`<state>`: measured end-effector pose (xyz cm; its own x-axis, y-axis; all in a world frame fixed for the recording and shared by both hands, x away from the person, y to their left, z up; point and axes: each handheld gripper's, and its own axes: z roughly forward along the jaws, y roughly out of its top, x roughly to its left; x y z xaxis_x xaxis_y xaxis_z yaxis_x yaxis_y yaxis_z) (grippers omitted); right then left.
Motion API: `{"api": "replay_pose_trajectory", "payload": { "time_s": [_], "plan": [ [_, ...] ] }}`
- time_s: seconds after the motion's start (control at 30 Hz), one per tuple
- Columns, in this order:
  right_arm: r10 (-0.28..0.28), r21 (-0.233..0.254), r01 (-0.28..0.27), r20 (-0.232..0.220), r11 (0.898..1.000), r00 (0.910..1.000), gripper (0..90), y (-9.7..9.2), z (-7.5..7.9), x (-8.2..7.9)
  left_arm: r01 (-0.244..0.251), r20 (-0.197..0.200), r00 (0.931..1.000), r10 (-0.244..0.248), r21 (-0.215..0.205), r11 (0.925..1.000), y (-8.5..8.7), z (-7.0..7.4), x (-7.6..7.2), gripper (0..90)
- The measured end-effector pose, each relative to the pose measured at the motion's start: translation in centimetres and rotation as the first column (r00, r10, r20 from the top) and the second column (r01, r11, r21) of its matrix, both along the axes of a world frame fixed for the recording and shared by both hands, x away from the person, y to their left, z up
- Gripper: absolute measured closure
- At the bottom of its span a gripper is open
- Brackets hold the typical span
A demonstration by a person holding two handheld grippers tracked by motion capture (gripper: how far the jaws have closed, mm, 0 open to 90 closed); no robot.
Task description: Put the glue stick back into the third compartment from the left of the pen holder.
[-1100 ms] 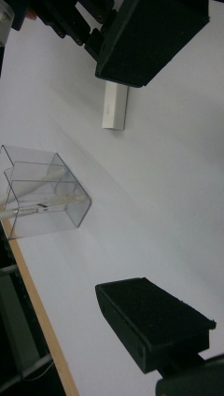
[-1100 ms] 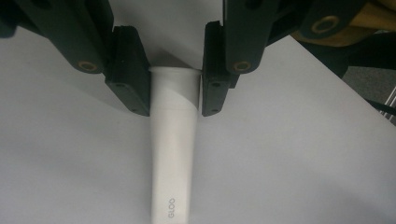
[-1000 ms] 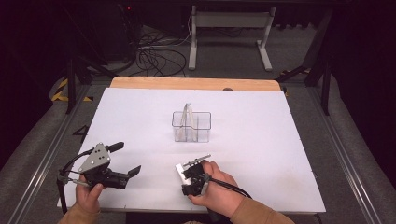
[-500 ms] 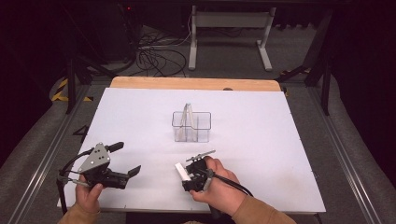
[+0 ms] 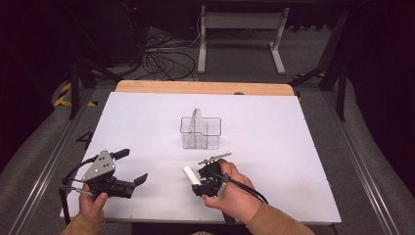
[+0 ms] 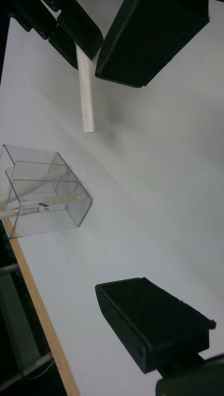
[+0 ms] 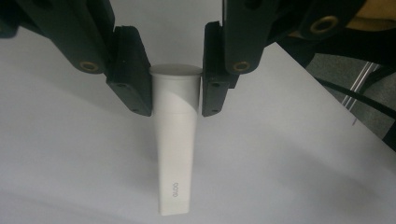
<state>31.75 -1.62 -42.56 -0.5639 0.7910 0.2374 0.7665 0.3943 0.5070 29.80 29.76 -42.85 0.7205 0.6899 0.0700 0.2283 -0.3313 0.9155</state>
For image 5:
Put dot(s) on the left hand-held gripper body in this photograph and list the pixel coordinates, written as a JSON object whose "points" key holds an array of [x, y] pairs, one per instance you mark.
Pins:
{"points": [[99, 168]]}

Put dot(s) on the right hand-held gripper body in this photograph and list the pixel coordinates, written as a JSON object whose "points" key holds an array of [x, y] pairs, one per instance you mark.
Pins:
{"points": [[212, 169]]}

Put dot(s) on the white eraser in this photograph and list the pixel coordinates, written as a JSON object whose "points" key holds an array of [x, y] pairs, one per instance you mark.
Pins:
{"points": [[190, 174]]}

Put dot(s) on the clear plastic pen organizer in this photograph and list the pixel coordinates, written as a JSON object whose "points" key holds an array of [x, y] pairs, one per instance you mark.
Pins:
{"points": [[213, 140]]}

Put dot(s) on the white pen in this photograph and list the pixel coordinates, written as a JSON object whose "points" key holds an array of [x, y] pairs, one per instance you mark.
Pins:
{"points": [[196, 119]]}

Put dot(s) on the person's right hand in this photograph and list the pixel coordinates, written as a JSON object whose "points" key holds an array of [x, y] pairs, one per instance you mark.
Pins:
{"points": [[235, 196]]}

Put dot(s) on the person's left hand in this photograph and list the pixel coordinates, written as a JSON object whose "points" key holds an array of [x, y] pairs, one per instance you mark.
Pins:
{"points": [[91, 209]]}

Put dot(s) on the black metal stand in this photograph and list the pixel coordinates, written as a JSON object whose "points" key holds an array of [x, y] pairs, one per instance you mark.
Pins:
{"points": [[341, 94], [74, 91]]}

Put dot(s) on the yellow black hazard tape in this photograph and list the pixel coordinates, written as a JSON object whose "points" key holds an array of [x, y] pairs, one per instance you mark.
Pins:
{"points": [[62, 98]]}

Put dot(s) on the wooden table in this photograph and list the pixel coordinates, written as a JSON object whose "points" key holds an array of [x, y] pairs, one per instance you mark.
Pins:
{"points": [[195, 87]]}

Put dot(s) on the white paper mat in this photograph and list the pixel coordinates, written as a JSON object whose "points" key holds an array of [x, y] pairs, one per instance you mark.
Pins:
{"points": [[277, 114]]}

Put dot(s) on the black equipment rack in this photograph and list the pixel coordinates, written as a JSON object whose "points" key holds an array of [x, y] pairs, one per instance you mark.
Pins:
{"points": [[124, 32]]}

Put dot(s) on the aluminium floor rail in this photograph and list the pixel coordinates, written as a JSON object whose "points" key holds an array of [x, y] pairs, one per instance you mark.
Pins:
{"points": [[49, 169], [359, 169]]}

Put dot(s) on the white metal stand frame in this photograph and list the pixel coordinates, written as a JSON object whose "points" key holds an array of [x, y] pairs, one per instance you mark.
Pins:
{"points": [[241, 20]]}

